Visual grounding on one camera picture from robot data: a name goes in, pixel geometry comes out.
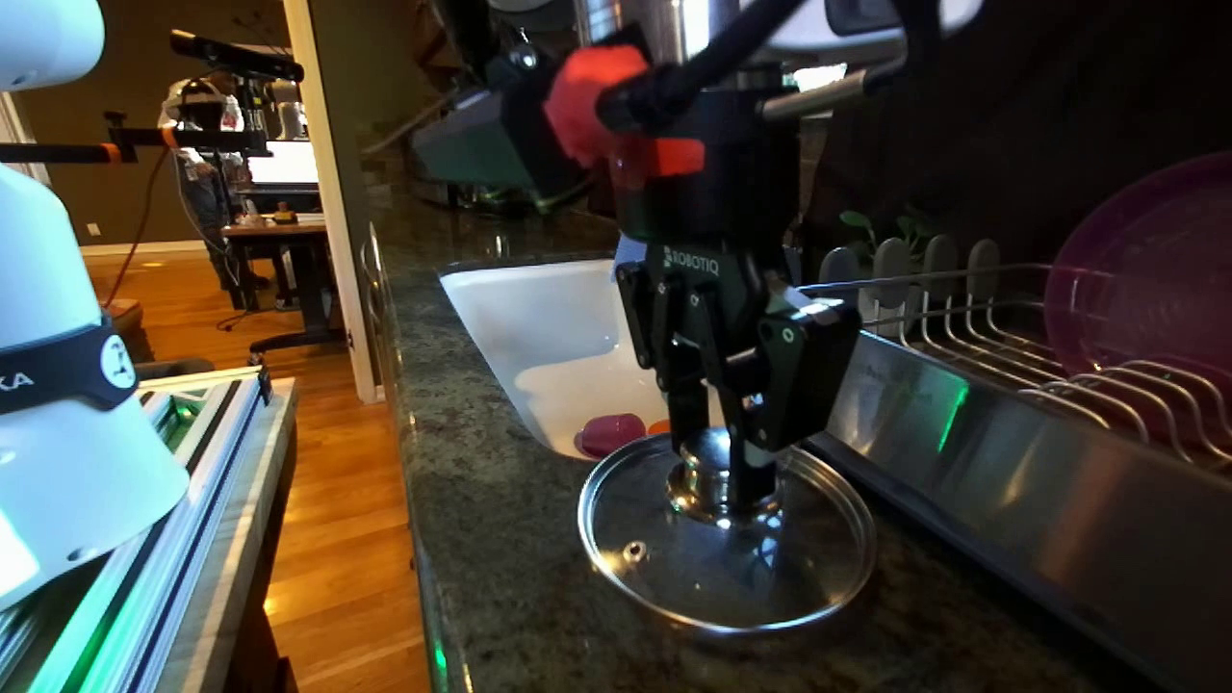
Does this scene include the purple cup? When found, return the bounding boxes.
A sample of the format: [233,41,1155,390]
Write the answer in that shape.
[573,412,669,460]

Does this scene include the purple plate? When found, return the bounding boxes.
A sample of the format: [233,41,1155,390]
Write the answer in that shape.
[1045,152,1232,381]

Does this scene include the white kitchen sink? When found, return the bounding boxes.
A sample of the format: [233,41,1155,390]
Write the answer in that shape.
[442,258,668,462]

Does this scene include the metal dish rack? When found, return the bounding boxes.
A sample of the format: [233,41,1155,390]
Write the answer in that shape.
[814,238,1232,693]

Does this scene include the glass pot lid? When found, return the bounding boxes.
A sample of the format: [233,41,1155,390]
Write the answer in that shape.
[577,431,877,638]

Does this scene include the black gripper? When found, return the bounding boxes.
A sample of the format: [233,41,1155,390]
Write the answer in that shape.
[613,93,862,452]

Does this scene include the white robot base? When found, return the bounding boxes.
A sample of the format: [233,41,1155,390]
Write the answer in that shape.
[0,165,188,610]

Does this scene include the wooden desk background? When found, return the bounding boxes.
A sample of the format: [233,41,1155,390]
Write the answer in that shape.
[229,218,348,356]

